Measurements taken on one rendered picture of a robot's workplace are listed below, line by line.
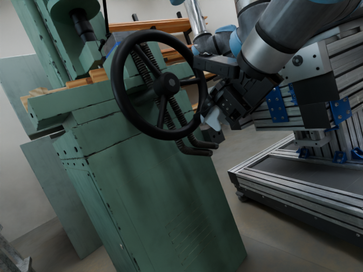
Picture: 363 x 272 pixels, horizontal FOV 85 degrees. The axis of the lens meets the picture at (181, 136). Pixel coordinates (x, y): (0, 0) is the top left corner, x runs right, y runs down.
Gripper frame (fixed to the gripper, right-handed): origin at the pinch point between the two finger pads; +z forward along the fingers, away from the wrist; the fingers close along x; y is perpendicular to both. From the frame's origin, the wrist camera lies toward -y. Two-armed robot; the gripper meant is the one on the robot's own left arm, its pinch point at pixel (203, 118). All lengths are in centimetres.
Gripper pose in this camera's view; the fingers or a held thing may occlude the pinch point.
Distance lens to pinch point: 50.8
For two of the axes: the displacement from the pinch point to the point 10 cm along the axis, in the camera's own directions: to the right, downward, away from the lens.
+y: 6.1, 7.6, -2.4
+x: 7.3, -4.2, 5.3
